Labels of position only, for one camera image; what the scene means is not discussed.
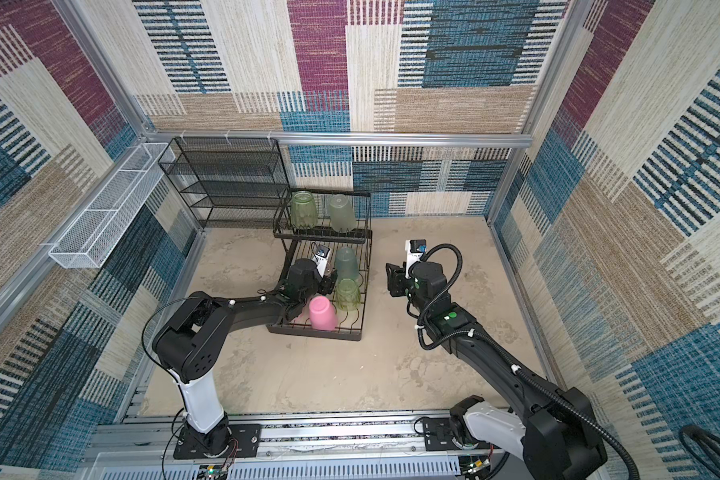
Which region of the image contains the teal frosted cup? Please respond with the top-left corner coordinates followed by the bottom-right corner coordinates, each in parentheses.
top-left (334, 247), bottom-right (361, 281)

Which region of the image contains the opaque pink cup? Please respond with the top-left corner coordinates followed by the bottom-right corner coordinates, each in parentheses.
top-left (308, 295), bottom-right (338, 331)

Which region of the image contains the pale frosted green cup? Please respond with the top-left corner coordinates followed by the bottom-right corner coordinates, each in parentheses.
top-left (328, 194), bottom-right (356, 233)

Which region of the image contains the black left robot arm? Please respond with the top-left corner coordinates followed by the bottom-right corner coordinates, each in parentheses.
top-left (151, 258), bottom-right (338, 458)

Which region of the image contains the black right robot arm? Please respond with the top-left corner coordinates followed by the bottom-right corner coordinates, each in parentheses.
top-left (385, 259), bottom-right (612, 479)

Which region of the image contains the black two-tier dish rack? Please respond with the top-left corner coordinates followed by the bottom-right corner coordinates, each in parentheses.
top-left (267, 189), bottom-right (372, 341)

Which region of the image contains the black mesh shelf rack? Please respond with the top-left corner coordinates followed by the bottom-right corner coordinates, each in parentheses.
top-left (158, 137), bottom-right (290, 228)

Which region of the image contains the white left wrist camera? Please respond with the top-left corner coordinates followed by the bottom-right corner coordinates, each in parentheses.
top-left (310, 243), bottom-right (331, 277)

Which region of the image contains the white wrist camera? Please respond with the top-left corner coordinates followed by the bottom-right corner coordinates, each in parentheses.
top-left (310, 243), bottom-right (331, 277)
top-left (404, 239), bottom-right (427, 278)

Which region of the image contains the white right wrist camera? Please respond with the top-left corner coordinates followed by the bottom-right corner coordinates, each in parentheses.
top-left (404, 239), bottom-right (427, 278)

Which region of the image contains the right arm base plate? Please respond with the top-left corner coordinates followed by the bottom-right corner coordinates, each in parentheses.
top-left (412, 416), bottom-right (504, 454)

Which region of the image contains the aluminium front rail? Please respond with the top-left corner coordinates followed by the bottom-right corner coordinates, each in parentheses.
top-left (75, 410), bottom-right (530, 479)

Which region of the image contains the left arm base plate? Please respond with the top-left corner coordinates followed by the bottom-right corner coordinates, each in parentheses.
top-left (172, 423), bottom-right (262, 460)

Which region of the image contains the black corrugated cable conduit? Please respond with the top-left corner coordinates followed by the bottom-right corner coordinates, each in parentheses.
top-left (407, 242), bottom-right (641, 480)

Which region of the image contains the white wire mesh basket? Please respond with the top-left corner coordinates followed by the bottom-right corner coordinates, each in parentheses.
top-left (49, 143), bottom-right (168, 269)

